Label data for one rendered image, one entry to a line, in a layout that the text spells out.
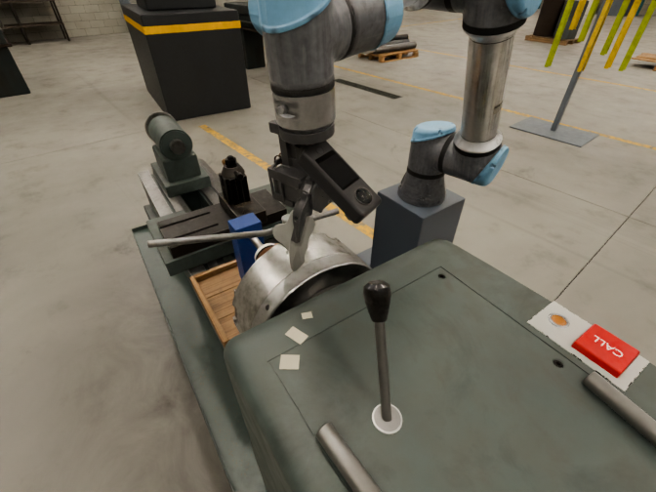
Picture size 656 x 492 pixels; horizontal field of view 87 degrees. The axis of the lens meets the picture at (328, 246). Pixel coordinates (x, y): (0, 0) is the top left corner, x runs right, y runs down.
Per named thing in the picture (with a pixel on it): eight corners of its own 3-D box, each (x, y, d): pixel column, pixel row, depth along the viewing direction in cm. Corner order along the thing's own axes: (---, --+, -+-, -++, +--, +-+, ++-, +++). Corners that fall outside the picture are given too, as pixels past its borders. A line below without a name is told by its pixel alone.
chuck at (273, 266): (370, 319, 93) (371, 229, 71) (266, 388, 81) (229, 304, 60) (350, 299, 98) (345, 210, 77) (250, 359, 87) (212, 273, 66)
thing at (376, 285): (397, 317, 40) (403, 289, 37) (377, 330, 39) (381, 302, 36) (376, 297, 43) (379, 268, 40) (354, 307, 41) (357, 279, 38)
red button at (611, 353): (634, 359, 48) (641, 350, 47) (613, 382, 46) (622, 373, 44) (589, 330, 52) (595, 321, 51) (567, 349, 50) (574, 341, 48)
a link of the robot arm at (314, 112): (347, 82, 41) (303, 104, 36) (348, 120, 44) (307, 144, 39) (300, 73, 45) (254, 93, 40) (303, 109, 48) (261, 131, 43)
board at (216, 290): (334, 296, 109) (335, 287, 107) (225, 351, 93) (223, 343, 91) (288, 247, 128) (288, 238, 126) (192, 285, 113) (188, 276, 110)
